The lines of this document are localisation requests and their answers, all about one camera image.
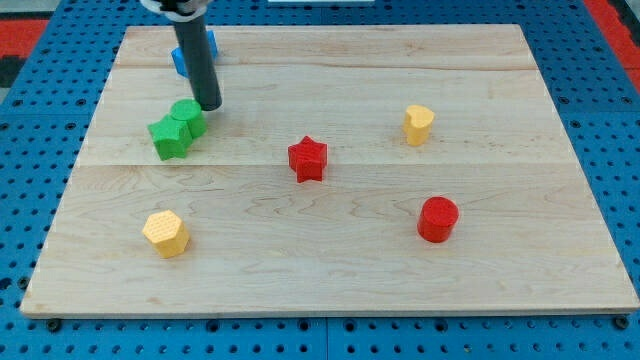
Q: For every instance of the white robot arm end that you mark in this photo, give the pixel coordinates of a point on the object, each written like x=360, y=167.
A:
x=177, y=10

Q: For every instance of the red star block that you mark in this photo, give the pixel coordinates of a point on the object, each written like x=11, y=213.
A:
x=308, y=159

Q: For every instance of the green star block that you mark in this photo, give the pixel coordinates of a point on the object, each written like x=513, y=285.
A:
x=171, y=137

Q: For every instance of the yellow heart block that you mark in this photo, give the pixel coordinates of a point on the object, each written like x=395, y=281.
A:
x=417, y=124

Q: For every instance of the red cylinder block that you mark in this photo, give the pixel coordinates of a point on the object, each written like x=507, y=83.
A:
x=437, y=219

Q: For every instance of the green cylinder block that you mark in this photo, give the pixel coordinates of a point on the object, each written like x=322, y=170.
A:
x=190, y=112

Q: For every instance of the yellow hexagon block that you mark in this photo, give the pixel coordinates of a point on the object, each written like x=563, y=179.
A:
x=167, y=233

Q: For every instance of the blue block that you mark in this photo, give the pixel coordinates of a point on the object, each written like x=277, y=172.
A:
x=178, y=57

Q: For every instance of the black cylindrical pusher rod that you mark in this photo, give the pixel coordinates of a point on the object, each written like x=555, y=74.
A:
x=193, y=42

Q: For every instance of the wooden board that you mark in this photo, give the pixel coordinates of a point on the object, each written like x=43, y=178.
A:
x=529, y=240

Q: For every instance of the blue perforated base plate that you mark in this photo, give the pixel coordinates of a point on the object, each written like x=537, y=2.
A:
x=49, y=107

